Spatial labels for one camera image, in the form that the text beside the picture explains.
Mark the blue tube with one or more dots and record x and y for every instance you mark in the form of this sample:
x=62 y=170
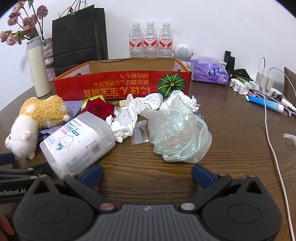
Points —
x=266 y=104

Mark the white charger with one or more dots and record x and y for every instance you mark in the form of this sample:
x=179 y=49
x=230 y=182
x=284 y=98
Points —
x=269 y=83
x=260 y=81

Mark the clear sachet wrapper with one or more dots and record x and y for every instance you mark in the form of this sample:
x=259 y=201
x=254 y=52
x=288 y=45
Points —
x=139 y=133

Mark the white clip device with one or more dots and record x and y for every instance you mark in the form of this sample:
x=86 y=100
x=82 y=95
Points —
x=238 y=87

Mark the pink case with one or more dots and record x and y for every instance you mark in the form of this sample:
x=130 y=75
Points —
x=223 y=62

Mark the dried pink flowers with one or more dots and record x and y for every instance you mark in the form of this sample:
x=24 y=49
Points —
x=27 y=22

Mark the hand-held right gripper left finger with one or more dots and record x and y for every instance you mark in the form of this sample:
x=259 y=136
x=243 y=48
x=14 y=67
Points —
x=92 y=176

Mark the clear water bottle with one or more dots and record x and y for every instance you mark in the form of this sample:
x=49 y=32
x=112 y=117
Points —
x=136 y=41
x=150 y=41
x=165 y=41

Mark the red artificial rose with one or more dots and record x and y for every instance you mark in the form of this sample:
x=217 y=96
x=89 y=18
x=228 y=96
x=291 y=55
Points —
x=97 y=109

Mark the plush hamster toy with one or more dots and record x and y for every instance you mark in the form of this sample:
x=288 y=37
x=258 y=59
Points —
x=41 y=111

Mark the white power strip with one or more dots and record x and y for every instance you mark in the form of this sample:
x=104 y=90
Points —
x=275 y=90

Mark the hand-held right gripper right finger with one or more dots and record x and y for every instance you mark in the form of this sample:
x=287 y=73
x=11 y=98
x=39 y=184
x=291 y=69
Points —
x=203 y=176

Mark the white thermos bottle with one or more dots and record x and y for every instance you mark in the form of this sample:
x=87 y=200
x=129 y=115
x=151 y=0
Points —
x=38 y=69

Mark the purple tissue pack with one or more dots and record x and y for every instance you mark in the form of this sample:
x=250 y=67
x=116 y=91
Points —
x=208 y=71

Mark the black pouch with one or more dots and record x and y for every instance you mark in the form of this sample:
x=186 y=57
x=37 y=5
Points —
x=241 y=73

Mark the glass vase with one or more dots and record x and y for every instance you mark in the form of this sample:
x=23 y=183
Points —
x=48 y=53

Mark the black paper bag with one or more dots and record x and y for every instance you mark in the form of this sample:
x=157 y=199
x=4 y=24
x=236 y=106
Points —
x=74 y=41
x=103 y=34

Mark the green white tube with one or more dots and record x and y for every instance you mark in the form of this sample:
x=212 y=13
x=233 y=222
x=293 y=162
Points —
x=246 y=83

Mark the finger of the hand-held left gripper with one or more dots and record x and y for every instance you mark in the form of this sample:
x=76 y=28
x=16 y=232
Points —
x=23 y=172
x=7 y=159

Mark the key bunch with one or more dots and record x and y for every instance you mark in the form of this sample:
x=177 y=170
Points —
x=277 y=95

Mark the purple knit cloth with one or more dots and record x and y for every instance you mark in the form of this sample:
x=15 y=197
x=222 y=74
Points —
x=72 y=107

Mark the green tissue pack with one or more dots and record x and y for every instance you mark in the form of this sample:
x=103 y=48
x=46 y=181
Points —
x=86 y=101

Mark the white pen device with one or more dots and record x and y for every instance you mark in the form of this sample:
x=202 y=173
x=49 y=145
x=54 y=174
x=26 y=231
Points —
x=288 y=103

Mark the iridescent plastic bag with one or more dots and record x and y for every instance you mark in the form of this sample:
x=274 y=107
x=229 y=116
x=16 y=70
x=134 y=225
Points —
x=178 y=129

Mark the pale yellow rectangular block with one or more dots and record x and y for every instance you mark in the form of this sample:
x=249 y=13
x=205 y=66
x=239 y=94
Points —
x=123 y=102

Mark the red cardboard box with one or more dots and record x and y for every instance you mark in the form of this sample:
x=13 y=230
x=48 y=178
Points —
x=104 y=85

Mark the white round speaker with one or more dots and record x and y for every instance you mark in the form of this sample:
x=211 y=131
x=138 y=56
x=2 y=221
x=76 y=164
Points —
x=183 y=52

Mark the person's left hand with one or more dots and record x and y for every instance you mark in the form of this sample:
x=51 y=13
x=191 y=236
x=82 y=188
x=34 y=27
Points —
x=5 y=224

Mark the clear plastic scrap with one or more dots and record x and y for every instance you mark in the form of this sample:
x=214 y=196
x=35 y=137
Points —
x=291 y=138

